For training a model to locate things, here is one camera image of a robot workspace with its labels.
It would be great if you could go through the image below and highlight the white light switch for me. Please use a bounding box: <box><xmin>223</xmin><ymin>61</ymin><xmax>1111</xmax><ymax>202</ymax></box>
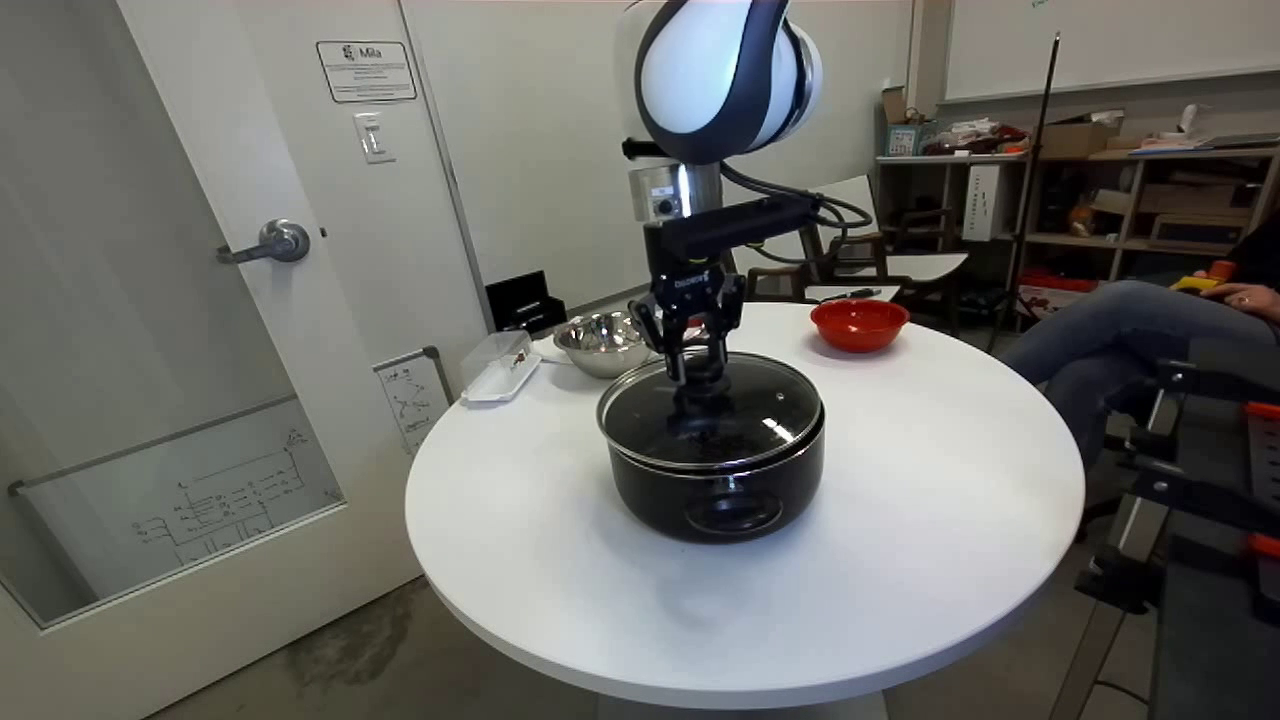
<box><xmin>350</xmin><ymin>110</ymin><xmax>398</xmax><ymax>167</ymax></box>

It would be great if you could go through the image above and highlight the person's hand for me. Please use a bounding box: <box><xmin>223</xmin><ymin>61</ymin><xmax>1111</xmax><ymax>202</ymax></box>
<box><xmin>1203</xmin><ymin>274</ymin><xmax>1280</xmax><ymax>319</ymax></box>

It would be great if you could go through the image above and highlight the person's leg in jeans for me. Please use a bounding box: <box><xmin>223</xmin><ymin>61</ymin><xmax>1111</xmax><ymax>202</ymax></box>
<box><xmin>992</xmin><ymin>274</ymin><xmax>1280</xmax><ymax>433</ymax></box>

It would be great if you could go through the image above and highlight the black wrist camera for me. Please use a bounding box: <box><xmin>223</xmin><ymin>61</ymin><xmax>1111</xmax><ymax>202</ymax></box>
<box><xmin>639</xmin><ymin>187</ymin><xmax>832</xmax><ymax>267</ymax></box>

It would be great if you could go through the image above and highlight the stainless steel bowl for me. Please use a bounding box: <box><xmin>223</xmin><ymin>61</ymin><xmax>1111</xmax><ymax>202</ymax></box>
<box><xmin>549</xmin><ymin>308</ymin><xmax>652</xmax><ymax>382</ymax></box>

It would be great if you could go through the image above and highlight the small whiteboard with drawings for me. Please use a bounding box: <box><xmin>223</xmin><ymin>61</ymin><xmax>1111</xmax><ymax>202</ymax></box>
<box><xmin>371</xmin><ymin>344</ymin><xmax>455</xmax><ymax>458</ymax></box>

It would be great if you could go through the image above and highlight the storage shelf unit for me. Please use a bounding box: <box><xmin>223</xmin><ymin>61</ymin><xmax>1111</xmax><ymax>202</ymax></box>
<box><xmin>870</xmin><ymin>130</ymin><xmax>1280</xmax><ymax>316</ymax></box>

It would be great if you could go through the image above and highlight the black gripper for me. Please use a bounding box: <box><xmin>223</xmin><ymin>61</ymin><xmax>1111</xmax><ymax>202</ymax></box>
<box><xmin>637</xmin><ymin>252</ymin><xmax>753</xmax><ymax>383</ymax></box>

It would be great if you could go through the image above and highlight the red bowl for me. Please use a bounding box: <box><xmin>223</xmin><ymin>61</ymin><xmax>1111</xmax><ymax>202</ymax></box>
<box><xmin>809</xmin><ymin>297</ymin><xmax>912</xmax><ymax>360</ymax></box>

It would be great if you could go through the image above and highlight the white door with window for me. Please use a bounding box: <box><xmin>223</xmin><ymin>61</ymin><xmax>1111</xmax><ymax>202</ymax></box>
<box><xmin>0</xmin><ymin>0</ymin><xmax>425</xmax><ymax>720</ymax></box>

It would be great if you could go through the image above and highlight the black wall tray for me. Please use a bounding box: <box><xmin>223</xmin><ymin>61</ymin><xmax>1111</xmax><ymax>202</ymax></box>
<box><xmin>480</xmin><ymin>267</ymin><xmax>572</xmax><ymax>335</ymax></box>

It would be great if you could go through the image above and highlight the black vertical pole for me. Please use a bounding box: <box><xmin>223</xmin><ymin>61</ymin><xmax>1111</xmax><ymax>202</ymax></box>
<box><xmin>1000</xmin><ymin>38</ymin><xmax>1066</xmax><ymax>335</ymax></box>

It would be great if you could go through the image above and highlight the white leaning panel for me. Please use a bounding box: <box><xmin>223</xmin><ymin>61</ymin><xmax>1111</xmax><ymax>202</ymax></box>
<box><xmin>803</xmin><ymin>171</ymin><xmax>888</xmax><ymax>277</ymax></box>

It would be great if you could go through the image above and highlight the small white table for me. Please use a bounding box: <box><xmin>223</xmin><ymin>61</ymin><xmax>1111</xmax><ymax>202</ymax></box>
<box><xmin>800</xmin><ymin>248</ymin><xmax>971</xmax><ymax>316</ymax></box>

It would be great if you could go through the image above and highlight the silver door handle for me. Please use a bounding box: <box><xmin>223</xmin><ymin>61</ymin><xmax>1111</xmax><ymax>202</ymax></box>
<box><xmin>214</xmin><ymin>215</ymin><xmax>315</xmax><ymax>267</ymax></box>

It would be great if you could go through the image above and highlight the glass pot lid black knob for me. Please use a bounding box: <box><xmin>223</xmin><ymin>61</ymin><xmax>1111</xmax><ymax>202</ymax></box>
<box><xmin>592</xmin><ymin>331</ymin><xmax>827</xmax><ymax>473</ymax></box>

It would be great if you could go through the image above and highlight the white wall sign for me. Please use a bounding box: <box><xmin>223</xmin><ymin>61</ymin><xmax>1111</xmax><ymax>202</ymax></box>
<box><xmin>312</xmin><ymin>38</ymin><xmax>421</xmax><ymax>110</ymax></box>

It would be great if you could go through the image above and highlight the cardboard box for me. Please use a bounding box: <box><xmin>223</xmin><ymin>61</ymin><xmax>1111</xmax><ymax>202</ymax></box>
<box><xmin>1036</xmin><ymin>118</ymin><xmax>1127</xmax><ymax>161</ymax></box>

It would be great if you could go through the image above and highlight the black cooking pot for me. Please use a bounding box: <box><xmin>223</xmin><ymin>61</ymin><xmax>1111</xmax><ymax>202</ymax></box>
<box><xmin>592</xmin><ymin>353</ymin><xmax>827</xmax><ymax>549</ymax></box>

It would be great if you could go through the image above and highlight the clear plastic container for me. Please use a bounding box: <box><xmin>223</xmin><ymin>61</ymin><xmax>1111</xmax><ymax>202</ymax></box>
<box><xmin>455</xmin><ymin>329</ymin><xmax>549</xmax><ymax>410</ymax></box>

